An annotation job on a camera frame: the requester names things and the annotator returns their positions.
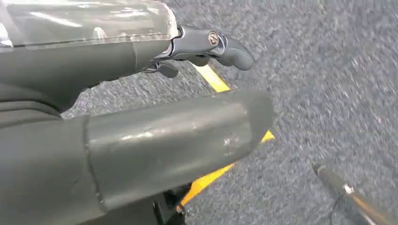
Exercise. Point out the robot left arm ribbed sleeve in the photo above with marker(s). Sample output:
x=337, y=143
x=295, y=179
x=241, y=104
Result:
x=25, y=113

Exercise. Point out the yellow floor tape outline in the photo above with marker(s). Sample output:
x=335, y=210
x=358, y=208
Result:
x=213, y=79

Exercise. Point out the black stool with chrome base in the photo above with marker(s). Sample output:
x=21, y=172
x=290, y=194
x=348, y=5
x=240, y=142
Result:
x=339, y=186

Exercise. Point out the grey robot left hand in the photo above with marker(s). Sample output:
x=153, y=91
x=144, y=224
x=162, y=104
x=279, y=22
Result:
x=155, y=146

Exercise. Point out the black robot foot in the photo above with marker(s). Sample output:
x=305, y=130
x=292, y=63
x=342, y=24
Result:
x=169, y=208

